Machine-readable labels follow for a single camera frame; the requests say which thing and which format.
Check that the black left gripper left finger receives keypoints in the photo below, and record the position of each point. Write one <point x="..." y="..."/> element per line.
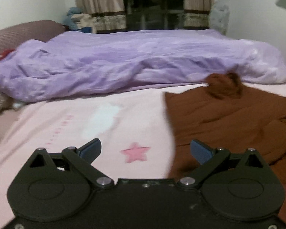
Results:
<point x="82" y="158"/>

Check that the beige left curtain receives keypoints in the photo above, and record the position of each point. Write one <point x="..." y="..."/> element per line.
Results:
<point x="106" y="16"/>

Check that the maroon quilted pillow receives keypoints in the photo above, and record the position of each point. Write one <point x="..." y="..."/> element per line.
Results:
<point x="43" y="30"/>

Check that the brown button-up shirt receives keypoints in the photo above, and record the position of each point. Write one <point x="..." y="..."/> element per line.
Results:
<point x="226" y="113"/>

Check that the purple duvet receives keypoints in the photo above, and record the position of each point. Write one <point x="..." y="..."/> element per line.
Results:
<point x="75" y="64"/>

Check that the beige right curtain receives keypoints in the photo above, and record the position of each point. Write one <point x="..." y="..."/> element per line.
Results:
<point x="196" y="14"/>

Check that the pile of clothes in corner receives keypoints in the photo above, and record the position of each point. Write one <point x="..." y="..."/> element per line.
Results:
<point x="77" y="20"/>

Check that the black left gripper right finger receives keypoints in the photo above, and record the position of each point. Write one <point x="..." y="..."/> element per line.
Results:
<point x="210" y="160"/>

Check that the pink printed bed sheet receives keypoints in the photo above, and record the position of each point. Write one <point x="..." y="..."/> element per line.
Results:
<point x="136" y="138"/>

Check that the beige curtain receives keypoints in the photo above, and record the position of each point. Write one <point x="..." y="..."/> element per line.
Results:
<point x="196" y="14"/>
<point x="106" y="16"/>

